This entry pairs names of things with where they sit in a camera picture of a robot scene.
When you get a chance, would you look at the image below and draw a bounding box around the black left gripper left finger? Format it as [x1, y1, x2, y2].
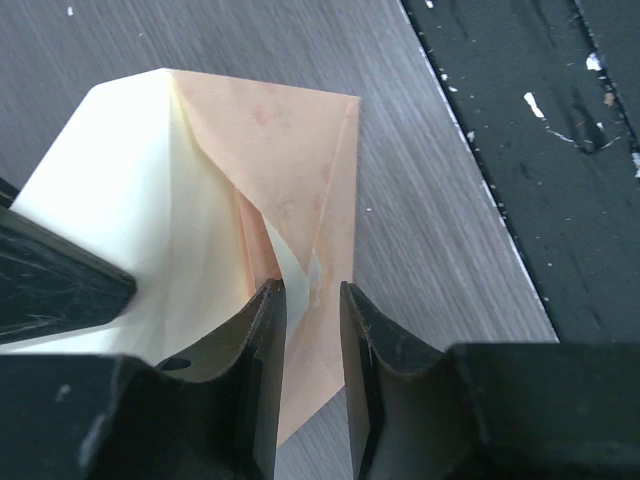
[1, 280, 287, 479]

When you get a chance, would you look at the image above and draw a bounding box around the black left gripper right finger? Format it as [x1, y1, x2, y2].
[340, 283, 639, 479]

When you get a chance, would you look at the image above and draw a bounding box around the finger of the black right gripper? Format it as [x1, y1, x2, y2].
[1, 181, 137, 344]

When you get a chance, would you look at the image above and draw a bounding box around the pink envelope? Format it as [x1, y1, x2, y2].
[173, 70, 360, 440]

